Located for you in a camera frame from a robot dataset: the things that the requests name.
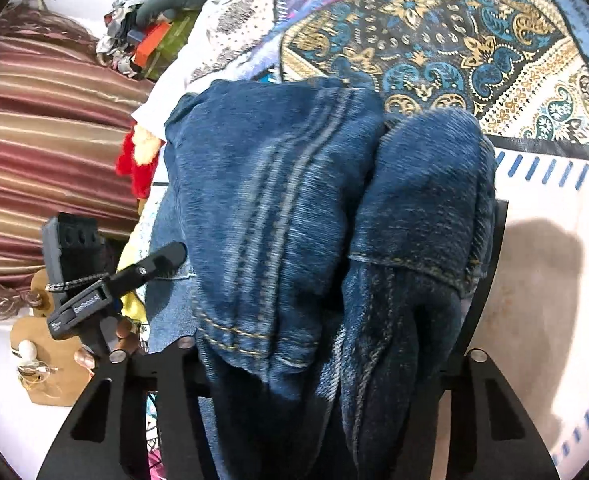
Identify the blue denim jacket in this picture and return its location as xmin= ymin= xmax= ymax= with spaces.
xmin=145 ymin=78 xmax=495 ymax=479

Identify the pile of clutter clothes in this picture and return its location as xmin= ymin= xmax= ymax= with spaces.
xmin=95 ymin=0 xmax=146 ymax=80

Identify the person's left hand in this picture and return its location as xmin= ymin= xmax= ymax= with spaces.
xmin=73 ymin=318 xmax=140 ymax=374

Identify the red plush toy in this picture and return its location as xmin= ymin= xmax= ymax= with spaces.
xmin=116 ymin=124 xmax=165 ymax=200

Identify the striped red gold curtain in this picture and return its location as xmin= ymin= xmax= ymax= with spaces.
xmin=0 ymin=3 xmax=152 ymax=292

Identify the white shirt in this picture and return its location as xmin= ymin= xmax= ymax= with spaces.
xmin=132 ymin=11 xmax=210 ymax=141

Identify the orange box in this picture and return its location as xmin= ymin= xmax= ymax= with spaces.
xmin=133 ymin=22 xmax=171 ymax=68

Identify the green storage box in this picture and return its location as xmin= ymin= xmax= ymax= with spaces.
xmin=144 ymin=10 xmax=200 ymax=81

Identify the grey plush pillow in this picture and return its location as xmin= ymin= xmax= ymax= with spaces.
xmin=135 ymin=0 xmax=208 ymax=28

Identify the blue patchwork bedspread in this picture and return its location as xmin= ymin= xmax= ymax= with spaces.
xmin=186 ymin=0 xmax=589 ymax=479

